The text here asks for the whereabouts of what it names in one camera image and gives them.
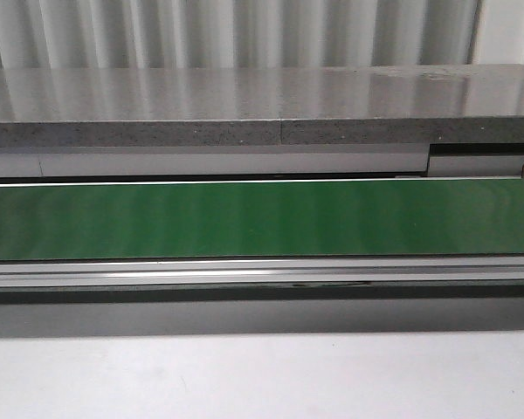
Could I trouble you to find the green conveyor belt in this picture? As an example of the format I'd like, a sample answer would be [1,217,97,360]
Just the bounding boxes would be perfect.
[0,178,524,261]

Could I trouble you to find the aluminium conveyor frame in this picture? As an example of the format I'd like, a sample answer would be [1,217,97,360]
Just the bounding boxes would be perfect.
[0,255,524,305]

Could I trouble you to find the grey stone counter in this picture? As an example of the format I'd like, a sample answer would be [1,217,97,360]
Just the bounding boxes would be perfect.
[0,65,524,149]

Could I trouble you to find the white curtain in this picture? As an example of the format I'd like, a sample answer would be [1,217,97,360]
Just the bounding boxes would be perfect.
[0,1,524,69]

